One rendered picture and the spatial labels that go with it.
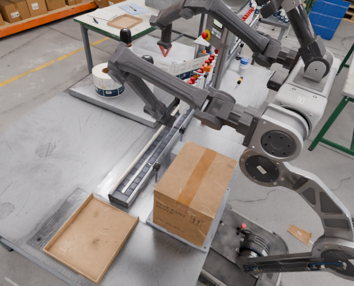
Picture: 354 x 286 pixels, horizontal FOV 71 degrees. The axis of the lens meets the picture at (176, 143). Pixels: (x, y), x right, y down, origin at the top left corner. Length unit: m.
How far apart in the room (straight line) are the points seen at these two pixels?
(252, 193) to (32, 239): 1.81
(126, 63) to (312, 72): 0.57
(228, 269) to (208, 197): 0.93
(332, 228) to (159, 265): 0.71
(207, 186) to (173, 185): 0.13
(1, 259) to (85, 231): 1.13
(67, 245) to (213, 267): 0.96
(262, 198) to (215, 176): 1.47
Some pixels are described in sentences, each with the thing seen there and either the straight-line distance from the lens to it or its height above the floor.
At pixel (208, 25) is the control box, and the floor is 1.38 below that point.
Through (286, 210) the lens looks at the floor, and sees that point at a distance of 2.47.
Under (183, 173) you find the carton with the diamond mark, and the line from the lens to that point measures 0.98.
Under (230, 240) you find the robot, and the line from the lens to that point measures 1.85.
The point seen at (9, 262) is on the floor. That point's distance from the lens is 2.22.
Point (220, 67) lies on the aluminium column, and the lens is 1.52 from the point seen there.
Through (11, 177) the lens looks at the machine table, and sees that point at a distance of 1.49.
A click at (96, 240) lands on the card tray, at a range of 1.18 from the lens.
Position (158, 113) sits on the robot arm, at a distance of 1.19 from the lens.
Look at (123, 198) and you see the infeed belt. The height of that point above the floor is 0.88.
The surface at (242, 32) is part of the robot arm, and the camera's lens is 1.09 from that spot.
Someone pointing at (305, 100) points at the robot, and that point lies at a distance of 0.77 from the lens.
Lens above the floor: 1.90
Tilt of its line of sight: 46 degrees down
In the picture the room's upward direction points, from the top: 7 degrees clockwise
